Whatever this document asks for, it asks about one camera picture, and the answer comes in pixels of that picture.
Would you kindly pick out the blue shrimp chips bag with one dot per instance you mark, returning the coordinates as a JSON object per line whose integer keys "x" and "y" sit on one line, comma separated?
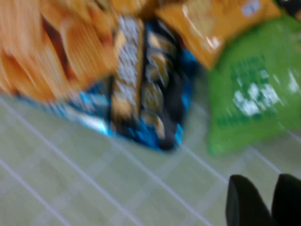
{"x": 150, "y": 82}

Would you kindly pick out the green chips bag with barcode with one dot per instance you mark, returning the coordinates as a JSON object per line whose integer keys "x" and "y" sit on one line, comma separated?
{"x": 254, "y": 94}

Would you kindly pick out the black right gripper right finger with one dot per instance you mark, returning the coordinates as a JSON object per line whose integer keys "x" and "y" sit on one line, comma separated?
{"x": 289, "y": 202}

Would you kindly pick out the orange cracker packet blue logo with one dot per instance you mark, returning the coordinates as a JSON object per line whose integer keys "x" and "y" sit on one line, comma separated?
{"x": 202, "y": 28}

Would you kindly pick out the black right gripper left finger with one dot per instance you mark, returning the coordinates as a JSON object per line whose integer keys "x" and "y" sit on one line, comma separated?
{"x": 244, "y": 207}

